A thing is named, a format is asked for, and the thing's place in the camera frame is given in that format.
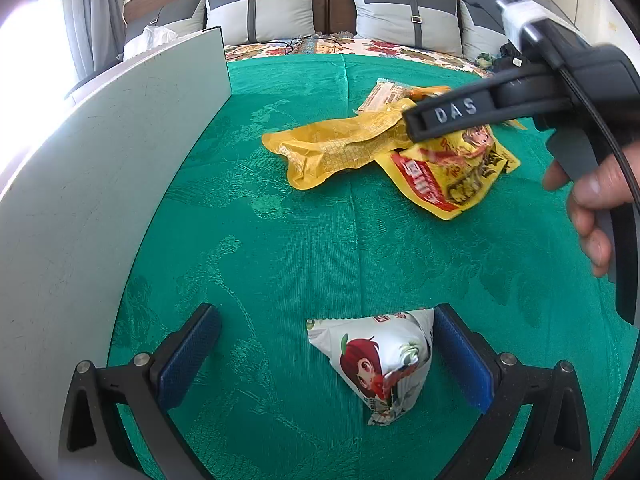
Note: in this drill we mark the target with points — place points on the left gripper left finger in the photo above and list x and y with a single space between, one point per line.
93 441

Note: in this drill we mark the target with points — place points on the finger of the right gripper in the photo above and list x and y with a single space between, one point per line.
527 91

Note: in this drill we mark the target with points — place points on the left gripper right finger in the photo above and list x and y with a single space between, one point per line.
555 443

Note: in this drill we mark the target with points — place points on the yellow red chicken feet bag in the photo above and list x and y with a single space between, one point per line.
450 174

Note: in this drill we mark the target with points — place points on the beige cracker packet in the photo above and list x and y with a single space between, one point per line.
384 92

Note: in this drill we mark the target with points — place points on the white cartoon girl packet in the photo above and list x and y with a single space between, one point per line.
384 358

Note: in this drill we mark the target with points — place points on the long yellow snack pouch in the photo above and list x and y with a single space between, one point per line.
317 151

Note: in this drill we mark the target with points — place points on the yellow grey peanut bag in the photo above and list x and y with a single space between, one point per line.
514 123

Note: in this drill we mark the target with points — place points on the orange sausage stick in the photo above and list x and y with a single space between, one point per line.
418 94

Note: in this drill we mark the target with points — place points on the person's right hand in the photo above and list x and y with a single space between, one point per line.
603 188

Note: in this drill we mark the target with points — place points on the far right grey pillow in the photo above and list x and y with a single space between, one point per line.
480 33

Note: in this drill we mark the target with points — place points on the grey pillow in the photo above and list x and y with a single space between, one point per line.
480 33
181 16
253 21
422 24

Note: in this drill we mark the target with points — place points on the green patterned tablecloth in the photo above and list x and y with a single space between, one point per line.
230 231

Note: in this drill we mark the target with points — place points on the white cardboard box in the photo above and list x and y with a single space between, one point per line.
73 216

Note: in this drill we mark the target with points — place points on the floral sofa cover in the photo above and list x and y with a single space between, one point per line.
345 43

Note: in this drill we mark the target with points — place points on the white plastic bag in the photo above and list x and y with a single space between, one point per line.
151 37

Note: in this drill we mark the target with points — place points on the far left grey pillow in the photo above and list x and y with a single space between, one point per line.
181 16

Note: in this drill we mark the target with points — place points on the grey curtain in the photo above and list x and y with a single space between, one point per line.
96 32

